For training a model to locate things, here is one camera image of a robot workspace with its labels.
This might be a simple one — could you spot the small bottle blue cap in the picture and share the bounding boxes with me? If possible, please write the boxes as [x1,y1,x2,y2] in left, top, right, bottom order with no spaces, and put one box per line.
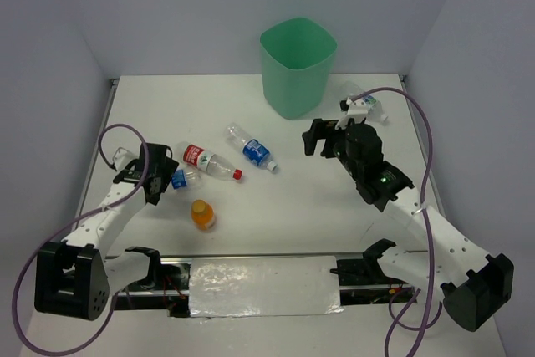
[171,168,201,191]

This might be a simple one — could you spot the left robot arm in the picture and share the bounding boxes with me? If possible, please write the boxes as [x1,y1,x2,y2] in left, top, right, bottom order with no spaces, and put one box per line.
[34,143,179,321]

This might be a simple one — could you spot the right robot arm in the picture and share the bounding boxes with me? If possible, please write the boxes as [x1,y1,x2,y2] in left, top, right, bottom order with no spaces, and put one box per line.
[302,119,514,332]

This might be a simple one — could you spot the green plastic bin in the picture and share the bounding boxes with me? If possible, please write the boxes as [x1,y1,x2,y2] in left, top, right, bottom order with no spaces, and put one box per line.
[259,17,338,120]

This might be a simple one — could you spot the clear bottle green-blue label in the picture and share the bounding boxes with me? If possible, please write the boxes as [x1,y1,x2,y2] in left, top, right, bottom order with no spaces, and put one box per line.
[339,81,388,123]

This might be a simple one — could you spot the clear bottle red label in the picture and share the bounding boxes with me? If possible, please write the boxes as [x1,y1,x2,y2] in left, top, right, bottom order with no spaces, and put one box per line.
[177,141,243,181]

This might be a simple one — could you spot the orange juice bottle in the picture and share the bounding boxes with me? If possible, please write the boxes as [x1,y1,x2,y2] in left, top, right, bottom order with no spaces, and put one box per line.
[191,199,216,231]

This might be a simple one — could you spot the clear bottle blue label white cap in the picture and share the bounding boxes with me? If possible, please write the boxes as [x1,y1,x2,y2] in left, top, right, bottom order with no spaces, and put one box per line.
[225,123,278,173]

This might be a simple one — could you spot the silver tape panel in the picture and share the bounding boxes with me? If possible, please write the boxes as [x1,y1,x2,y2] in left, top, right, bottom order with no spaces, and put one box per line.
[189,256,343,318]

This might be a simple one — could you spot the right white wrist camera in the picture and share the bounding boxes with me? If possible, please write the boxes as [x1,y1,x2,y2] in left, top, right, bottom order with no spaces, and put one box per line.
[335,98,369,130]

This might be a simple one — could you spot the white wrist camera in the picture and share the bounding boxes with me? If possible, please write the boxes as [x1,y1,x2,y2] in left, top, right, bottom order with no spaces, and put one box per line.
[335,98,369,130]
[111,147,136,172]

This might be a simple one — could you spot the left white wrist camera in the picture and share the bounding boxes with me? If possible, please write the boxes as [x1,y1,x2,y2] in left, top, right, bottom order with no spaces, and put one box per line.
[111,147,136,172]

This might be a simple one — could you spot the metal base rail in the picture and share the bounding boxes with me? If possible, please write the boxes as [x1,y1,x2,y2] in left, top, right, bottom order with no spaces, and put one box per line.
[116,254,413,319]

